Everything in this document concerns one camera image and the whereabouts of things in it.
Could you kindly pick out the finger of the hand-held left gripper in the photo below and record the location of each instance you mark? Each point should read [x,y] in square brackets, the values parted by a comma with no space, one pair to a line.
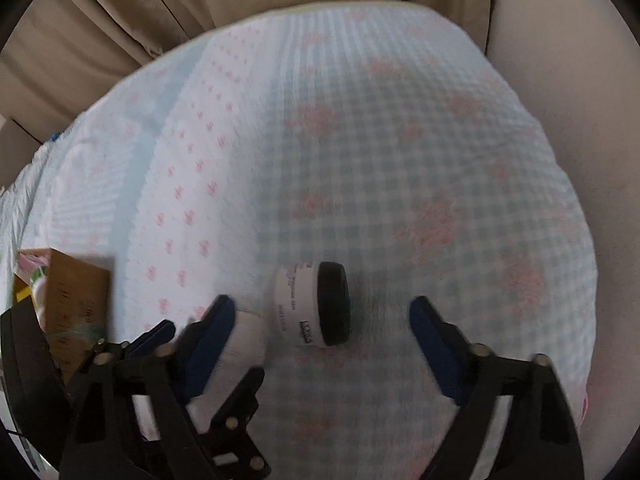
[150,340]
[235,425]

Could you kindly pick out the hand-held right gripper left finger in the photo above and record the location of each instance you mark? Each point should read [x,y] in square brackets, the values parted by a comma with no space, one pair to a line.
[207,345]

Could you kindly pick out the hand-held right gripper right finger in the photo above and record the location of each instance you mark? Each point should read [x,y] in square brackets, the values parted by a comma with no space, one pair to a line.
[442,350]

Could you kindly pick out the brown cardboard box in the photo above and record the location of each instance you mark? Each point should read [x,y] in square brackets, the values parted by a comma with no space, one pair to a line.
[75,300]

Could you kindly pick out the white jar with black lid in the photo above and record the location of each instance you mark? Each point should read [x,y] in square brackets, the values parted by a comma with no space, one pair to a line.
[295,305]

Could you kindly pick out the checked printed blanket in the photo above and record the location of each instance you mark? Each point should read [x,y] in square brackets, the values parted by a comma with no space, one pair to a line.
[375,160]

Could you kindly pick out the small teal object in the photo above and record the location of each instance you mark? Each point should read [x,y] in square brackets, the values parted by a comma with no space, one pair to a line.
[56,136]

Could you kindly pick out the beige curtain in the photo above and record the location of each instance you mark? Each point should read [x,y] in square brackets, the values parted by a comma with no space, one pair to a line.
[100,35]

